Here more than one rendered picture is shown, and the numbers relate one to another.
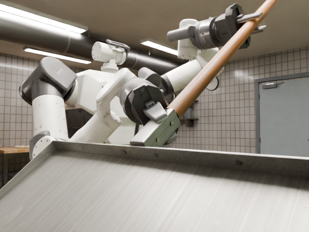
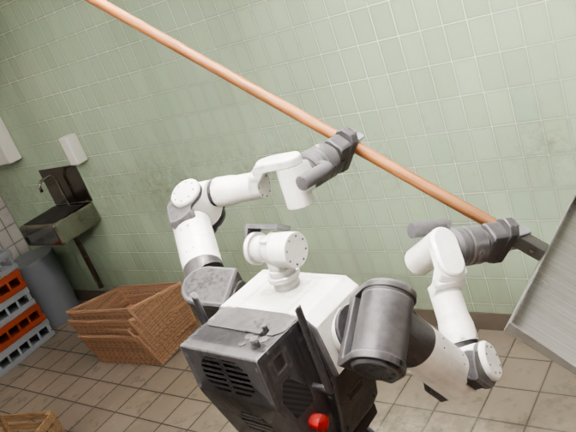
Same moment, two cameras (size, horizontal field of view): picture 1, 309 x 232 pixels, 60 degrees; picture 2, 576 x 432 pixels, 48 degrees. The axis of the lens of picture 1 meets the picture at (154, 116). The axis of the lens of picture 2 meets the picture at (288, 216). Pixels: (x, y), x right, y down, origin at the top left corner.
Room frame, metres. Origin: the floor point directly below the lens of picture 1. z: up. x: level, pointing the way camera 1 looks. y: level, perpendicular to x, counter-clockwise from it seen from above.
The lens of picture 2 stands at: (0.95, 1.29, 1.96)
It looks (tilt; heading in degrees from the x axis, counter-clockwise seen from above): 21 degrees down; 269
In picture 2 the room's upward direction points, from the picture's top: 21 degrees counter-clockwise
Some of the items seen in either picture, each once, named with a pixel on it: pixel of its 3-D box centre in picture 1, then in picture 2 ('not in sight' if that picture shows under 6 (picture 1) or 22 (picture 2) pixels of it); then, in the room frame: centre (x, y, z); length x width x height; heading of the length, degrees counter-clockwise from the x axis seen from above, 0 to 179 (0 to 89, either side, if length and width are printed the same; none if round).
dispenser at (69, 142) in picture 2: not in sight; (73, 149); (2.03, -3.12, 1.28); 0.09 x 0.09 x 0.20; 46
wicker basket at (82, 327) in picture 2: not in sight; (129, 315); (2.03, -2.54, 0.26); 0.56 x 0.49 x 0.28; 143
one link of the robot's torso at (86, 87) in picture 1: (100, 112); (291, 360); (1.02, 0.21, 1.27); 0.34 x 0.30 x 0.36; 132
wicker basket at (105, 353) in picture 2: not in sight; (138, 330); (2.02, -2.55, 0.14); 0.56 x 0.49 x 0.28; 142
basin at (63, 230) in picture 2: not in sight; (67, 237); (2.38, -3.27, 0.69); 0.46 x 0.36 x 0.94; 136
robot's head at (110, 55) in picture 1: (108, 56); (278, 254); (0.97, 0.17, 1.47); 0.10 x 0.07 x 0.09; 132
